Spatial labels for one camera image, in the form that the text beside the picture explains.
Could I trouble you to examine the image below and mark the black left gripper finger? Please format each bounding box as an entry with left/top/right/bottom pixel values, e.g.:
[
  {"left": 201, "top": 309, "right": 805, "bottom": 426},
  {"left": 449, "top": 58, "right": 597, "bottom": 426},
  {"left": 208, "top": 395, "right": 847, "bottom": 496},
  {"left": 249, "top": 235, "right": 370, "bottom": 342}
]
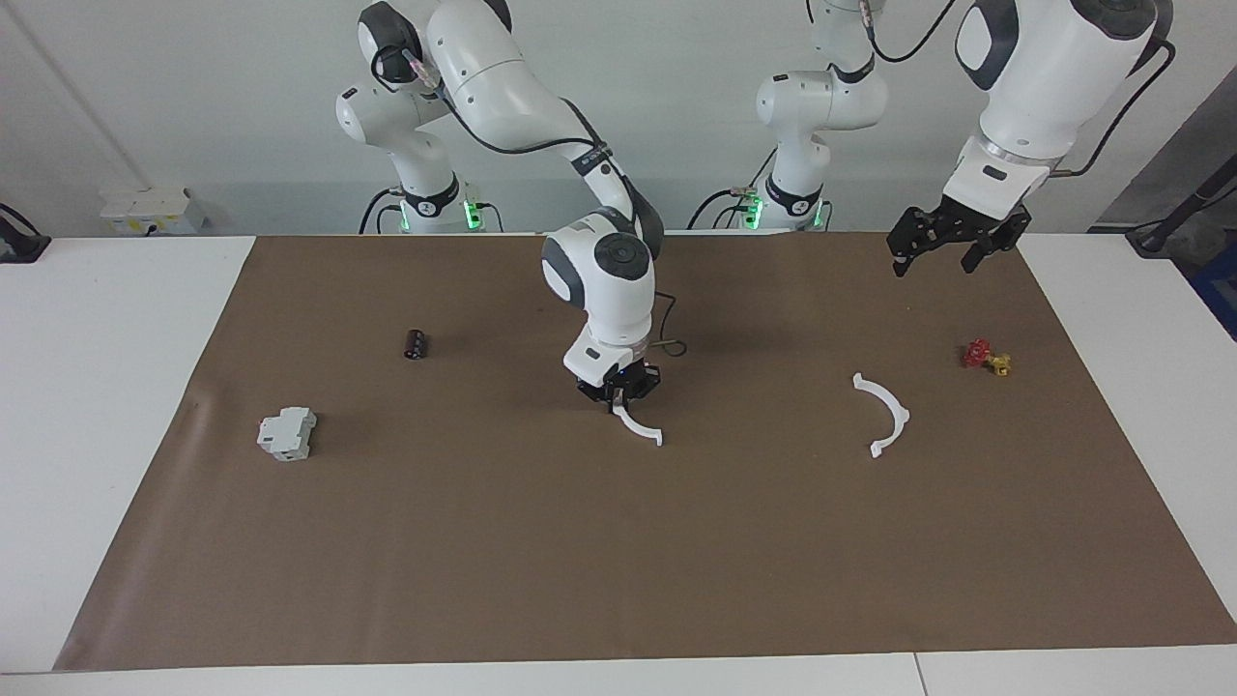
[
  {"left": 963, "top": 232, "right": 1016, "bottom": 274},
  {"left": 887, "top": 208, "right": 934, "bottom": 278}
]

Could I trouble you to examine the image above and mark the white half-ring pipe clamp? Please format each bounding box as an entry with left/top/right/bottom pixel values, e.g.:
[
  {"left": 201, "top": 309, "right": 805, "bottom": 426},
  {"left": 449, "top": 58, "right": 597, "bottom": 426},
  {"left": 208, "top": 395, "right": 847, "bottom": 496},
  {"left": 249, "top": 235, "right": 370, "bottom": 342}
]
[
  {"left": 613, "top": 401, "right": 665, "bottom": 448},
  {"left": 852, "top": 373, "right": 910, "bottom": 459}
]

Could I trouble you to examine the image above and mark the brown table mat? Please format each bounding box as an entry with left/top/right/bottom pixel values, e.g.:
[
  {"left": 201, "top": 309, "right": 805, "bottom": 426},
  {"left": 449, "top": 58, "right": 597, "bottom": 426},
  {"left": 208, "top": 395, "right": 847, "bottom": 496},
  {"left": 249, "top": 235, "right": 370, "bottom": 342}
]
[{"left": 53, "top": 232, "right": 1237, "bottom": 673}]

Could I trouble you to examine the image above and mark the black stand pole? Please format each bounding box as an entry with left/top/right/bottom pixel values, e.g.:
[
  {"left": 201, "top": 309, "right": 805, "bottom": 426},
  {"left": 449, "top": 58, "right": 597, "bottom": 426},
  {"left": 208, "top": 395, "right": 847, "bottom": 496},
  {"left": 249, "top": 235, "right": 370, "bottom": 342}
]
[{"left": 1126, "top": 155, "right": 1237, "bottom": 257}]

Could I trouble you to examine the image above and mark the grey partition panel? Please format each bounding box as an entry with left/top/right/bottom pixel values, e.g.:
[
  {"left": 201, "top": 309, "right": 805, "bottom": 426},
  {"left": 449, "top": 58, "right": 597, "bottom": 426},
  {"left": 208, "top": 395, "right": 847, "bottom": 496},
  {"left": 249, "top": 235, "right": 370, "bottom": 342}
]
[{"left": 1097, "top": 92, "right": 1237, "bottom": 233}]

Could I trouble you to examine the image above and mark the blue box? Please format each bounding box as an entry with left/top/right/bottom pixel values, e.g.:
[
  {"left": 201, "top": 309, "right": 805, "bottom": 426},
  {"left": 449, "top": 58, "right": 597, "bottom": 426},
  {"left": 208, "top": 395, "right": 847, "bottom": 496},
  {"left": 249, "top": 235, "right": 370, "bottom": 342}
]
[{"left": 1187, "top": 242, "right": 1237, "bottom": 341}]

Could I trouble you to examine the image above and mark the white circuit breaker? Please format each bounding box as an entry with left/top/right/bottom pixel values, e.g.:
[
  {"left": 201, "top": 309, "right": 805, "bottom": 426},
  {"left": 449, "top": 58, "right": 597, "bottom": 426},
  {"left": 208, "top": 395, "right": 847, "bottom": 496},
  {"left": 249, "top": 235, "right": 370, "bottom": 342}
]
[{"left": 256, "top": 407, "right": 318, "bottom": 462}]

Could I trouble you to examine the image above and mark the white power strip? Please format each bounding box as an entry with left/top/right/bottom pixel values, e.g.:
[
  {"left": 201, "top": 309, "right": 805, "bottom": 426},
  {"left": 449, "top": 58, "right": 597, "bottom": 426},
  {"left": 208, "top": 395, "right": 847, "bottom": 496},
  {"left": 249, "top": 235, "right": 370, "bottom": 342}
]
[{"left": 100, "top": 187, "right": 206, "bottom": 236}]

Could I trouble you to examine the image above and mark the red handle brass valve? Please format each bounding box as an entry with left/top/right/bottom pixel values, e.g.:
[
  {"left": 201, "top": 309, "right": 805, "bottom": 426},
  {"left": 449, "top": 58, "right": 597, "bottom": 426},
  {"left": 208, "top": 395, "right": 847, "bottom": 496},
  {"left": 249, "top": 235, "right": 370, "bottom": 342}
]
[{"left": 961, "top": 338, "right": 1013, "bottom": 378}]

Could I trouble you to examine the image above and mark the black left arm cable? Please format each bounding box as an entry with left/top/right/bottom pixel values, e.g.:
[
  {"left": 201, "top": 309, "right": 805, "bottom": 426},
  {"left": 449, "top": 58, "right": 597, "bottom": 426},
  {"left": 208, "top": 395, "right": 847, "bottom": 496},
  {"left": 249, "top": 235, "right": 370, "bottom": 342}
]
[{"left": 863, "top": 0, "right": 1178, "bottom": 180}]

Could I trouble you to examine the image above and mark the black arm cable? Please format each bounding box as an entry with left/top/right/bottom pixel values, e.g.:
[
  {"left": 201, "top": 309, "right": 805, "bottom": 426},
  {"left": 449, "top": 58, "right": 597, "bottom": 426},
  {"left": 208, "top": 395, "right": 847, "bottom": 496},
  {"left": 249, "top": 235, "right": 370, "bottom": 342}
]
[
  {"left": 863, "top": 0, "right": 1178, "bottom": 180},
  {"left": 372, "top": 43, "right": 689, "bottom": 359}
]

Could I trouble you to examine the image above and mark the black base cable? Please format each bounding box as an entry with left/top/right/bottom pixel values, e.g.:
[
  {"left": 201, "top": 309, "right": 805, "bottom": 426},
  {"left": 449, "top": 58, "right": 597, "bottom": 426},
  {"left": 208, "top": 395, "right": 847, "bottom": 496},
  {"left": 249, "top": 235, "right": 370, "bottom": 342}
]
[
  {"left": 686, "top": 187, "right": 764, "bottom": 231},
  {"left": 360, "top": 187, "right": 405, "bottom": 235}
]

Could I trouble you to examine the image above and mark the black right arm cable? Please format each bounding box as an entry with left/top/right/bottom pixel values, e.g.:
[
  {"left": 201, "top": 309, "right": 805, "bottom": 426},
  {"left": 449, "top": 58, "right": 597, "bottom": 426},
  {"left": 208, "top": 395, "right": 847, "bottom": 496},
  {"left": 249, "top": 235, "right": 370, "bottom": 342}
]
[{"left": 372, "top": 43, "right": 689, "bottom": 359}]

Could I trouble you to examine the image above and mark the black clamp mount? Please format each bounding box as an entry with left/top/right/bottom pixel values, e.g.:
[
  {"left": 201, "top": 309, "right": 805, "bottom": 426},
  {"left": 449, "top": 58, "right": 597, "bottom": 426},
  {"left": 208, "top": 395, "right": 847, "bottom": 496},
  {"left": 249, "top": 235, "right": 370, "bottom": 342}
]
[{"left": 0, "top": 203, "right": 51, "bottom": 264}]

